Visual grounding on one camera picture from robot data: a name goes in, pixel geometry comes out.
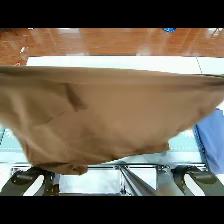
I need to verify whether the brown T-shirt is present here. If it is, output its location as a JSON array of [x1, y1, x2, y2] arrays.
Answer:
[[0, 65, 224, 176]]

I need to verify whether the blue garment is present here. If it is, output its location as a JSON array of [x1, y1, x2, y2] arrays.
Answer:
[[192, 107, 224, 175]]

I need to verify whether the silver frame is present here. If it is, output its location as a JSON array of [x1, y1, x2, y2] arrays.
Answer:
[[0, 161, 224, 197]]

